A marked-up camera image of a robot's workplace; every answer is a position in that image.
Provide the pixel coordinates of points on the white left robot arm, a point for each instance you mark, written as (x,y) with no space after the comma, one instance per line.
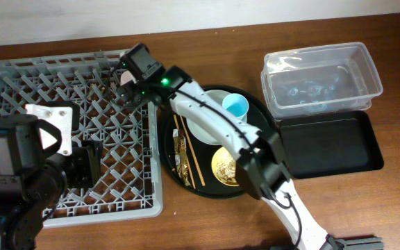
(38,162)

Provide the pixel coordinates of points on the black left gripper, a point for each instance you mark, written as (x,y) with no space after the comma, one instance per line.
(91,162)

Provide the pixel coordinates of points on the yellow bowl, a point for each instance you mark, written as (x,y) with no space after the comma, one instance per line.
(217,154)

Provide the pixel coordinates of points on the gold snack wrapper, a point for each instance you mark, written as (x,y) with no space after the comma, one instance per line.
(180,156)

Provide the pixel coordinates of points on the clear plastic bin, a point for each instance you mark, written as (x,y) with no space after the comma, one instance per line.
(316,80)

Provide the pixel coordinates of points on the wooden chopstick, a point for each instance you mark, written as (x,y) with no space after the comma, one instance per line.
(192,152)
(191,179)

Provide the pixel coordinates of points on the food scraps pile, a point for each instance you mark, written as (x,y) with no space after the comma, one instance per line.
(226,167)

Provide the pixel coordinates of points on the round black serving tray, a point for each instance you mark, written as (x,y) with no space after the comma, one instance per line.
(206,184)

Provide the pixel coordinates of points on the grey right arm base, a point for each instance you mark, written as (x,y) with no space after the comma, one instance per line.
(366,243)

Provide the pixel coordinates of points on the grey round plate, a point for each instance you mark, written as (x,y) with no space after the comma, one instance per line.
(197,131)

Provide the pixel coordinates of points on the blue cup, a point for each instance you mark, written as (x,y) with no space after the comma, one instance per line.
(236,104)

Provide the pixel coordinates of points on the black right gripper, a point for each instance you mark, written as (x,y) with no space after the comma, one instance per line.
(124,92)

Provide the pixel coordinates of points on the black rectangular tray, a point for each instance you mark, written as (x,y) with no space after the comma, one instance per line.
(330,144)

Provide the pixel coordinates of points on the pink cup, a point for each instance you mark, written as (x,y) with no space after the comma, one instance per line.
(127,78)

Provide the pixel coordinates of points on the grey plastic dishwasher rack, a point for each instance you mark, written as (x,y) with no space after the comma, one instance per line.
(130,185)

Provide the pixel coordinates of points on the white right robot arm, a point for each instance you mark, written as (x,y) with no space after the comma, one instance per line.
(261,163)

